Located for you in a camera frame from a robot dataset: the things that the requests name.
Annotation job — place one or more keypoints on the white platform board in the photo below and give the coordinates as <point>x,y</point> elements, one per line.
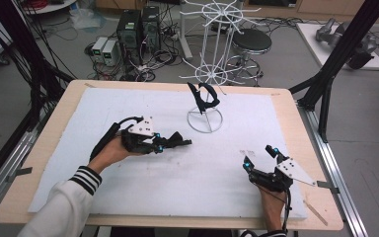
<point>312,42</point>

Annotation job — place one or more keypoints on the white metal table leg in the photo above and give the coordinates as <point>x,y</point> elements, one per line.
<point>186,42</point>

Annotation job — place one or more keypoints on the black computer tower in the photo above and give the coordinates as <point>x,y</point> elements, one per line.
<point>151,29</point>
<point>130,33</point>

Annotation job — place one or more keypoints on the person's left hand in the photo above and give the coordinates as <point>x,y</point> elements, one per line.
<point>112,153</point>

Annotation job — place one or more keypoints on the person's right hand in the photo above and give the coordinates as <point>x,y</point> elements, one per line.
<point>273,205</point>

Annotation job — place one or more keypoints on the aluminium rail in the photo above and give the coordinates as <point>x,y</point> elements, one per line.
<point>3,177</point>
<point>348,210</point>

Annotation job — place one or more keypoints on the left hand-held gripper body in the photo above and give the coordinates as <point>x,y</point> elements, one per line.
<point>143,127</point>

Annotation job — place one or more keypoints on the light wooden table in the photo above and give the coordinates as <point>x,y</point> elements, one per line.
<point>292,131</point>

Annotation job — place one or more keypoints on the round white table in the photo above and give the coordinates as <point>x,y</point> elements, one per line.
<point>49,6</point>

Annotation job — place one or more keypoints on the thin wooden stick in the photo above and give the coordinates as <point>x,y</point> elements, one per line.
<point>316,213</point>

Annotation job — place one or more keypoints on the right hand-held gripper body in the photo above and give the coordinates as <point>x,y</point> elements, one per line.
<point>292,171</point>

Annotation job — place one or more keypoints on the clear plastic bag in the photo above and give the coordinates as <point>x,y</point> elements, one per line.
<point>85,18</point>

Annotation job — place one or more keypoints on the black metal frame strut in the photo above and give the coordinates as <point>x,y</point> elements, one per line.
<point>342,49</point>

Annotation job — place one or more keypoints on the grey metal clip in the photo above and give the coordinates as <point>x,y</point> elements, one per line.
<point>19,172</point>
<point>327,187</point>

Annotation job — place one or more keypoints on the grey power supply unit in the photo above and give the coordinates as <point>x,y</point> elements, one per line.
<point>98,47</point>
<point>110,52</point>

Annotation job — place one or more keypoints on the black round stool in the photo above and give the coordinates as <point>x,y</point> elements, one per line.
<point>251,41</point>

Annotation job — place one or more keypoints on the white foam mat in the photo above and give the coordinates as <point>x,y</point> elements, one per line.
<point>194,197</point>

